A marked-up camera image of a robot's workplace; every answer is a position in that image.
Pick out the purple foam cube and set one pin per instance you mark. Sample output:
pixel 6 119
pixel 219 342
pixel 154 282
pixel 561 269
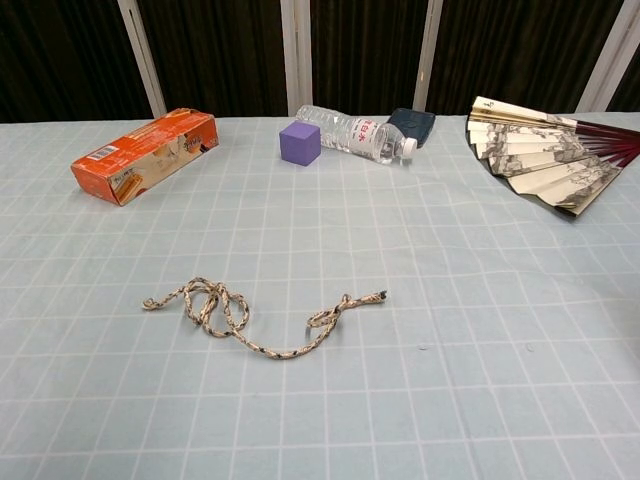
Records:
pixel 299 145

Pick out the clear plastic water bottle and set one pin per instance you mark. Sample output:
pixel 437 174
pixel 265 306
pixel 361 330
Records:
pixel 350 132

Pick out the dark blue flat case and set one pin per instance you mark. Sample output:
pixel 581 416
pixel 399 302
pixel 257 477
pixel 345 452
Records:
pixel 415 125

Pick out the light blue checked tablecloth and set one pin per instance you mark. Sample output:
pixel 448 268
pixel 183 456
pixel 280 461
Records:
pixel 350 410

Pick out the orange cardboard snack box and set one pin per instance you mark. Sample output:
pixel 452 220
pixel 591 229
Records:
pixel 145 150

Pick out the painted paper folding fan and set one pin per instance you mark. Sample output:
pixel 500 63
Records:
pixel 530 150

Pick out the white partition post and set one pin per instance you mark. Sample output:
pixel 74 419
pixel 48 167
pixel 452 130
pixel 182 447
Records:
pixel 296 55
pixel 142 60
pixel 612 55
pixel 429 55

